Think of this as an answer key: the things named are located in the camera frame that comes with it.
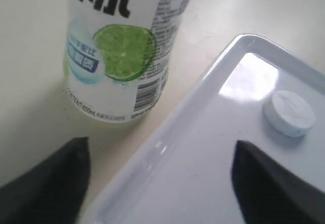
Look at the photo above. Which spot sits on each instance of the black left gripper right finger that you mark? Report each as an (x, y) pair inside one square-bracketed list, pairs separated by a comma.
[(267, 192)]

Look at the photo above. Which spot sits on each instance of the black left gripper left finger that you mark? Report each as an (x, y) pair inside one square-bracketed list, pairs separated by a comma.
[(51, 192)]

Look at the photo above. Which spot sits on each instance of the white bottle cap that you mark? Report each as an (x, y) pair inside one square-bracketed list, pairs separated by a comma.
[(289, 113)]

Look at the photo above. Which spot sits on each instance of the clear plastic lime drink bottle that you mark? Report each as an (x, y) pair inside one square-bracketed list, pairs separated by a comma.
[(117, 53)]

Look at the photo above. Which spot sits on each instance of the white rectangular plastic tray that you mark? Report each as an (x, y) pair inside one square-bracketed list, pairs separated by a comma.
[(182, 173)]

